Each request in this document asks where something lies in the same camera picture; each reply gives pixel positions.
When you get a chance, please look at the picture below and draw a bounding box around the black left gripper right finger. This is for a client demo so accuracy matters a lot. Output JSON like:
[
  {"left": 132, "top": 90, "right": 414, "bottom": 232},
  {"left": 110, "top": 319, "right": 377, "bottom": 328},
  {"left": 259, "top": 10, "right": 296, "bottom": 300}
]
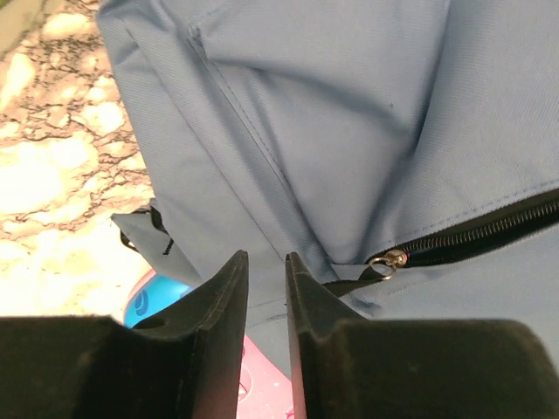
[{"left": 286, "top": 253, "right": 558, "bottom": 418}]

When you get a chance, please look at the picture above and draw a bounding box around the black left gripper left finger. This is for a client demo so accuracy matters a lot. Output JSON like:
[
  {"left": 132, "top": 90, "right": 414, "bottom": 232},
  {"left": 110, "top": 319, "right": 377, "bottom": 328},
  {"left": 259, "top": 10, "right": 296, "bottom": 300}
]
[{"left": 1, "top": 251, "right": 249, "bottom": 418}]

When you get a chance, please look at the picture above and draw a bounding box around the blue fabric backpack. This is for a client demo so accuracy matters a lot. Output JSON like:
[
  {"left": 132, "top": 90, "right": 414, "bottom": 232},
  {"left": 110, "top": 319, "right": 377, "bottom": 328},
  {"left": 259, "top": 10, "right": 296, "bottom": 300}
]
[{"left": 98, "top": 1, "right": 558, "bottom": 373}]

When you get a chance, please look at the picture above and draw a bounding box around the pink pencil case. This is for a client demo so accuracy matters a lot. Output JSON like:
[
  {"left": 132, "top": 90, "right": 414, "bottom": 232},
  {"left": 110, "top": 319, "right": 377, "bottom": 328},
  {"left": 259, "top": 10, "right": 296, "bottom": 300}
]
[{"left": 123, "top": 270, "right": 295, "bottom": 419}]

